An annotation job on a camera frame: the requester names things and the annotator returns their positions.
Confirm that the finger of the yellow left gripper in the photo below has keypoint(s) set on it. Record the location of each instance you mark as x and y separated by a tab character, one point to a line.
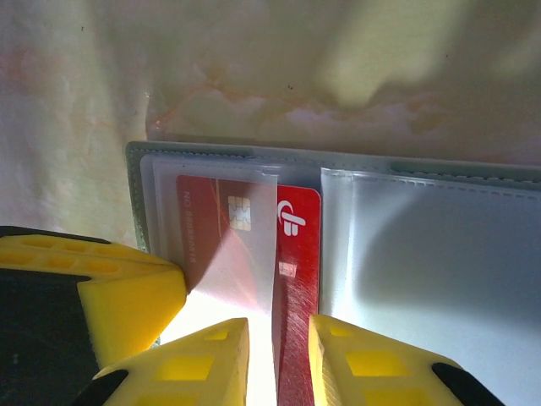
135	304

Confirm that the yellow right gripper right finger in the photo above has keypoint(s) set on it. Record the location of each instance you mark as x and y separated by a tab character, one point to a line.
372	372

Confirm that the pale green card holder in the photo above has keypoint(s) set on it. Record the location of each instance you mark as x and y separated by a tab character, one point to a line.
422	254

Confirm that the red credit card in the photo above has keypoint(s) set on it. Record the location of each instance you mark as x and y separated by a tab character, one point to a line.
296	254

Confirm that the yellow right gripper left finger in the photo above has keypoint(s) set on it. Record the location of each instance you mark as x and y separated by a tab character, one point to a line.
186	368

